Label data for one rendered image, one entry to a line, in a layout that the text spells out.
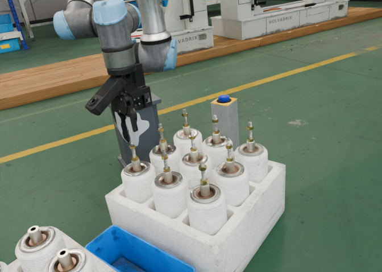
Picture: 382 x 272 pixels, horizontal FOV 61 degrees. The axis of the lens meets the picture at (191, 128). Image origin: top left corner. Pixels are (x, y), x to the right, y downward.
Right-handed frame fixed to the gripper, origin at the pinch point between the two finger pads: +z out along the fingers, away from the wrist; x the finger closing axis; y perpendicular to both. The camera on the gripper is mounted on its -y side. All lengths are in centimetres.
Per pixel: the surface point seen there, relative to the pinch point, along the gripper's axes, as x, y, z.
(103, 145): 68, 24, 35
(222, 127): 0.4, 38.3, 12.1
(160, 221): -15.0, -4.7, 16.5
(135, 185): -3.4, -2.8, 11.6
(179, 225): -20.0, -2.5, 16.4
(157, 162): 0.0, 7.8, 11.0
